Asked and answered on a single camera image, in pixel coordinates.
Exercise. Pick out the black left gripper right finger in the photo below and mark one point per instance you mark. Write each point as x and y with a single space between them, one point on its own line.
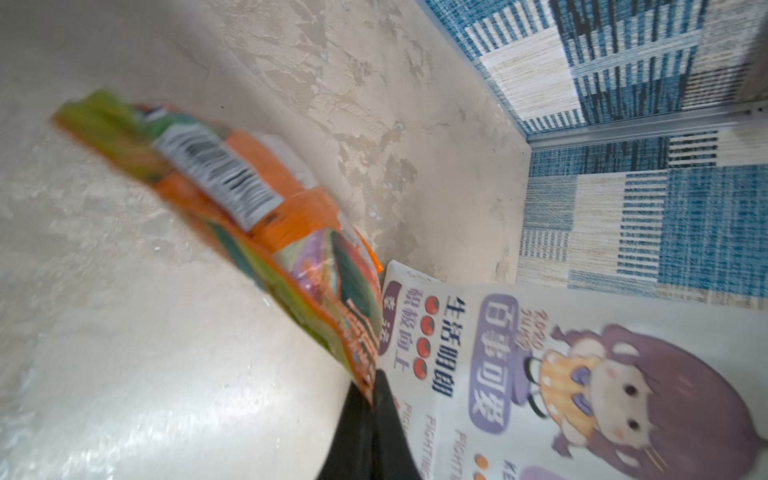
391 457

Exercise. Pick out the orange snack bag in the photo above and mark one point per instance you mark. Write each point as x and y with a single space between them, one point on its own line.
253 200

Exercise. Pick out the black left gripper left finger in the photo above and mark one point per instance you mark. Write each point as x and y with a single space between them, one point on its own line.
350 453

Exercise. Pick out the white paper bag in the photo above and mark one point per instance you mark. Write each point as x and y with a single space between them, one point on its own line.
534 382

